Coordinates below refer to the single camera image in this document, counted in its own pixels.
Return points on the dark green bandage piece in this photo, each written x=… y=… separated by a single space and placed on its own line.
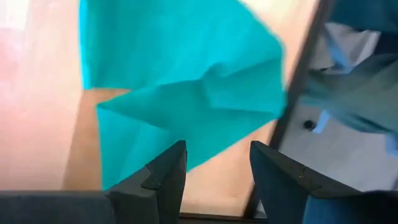
x=171 y=46

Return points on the black aluminium rig frame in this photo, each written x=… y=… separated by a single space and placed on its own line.
x=298 y=77

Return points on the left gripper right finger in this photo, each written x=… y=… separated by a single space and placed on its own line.
x=311 y=208

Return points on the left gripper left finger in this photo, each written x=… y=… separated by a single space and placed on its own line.
x=93 y=208

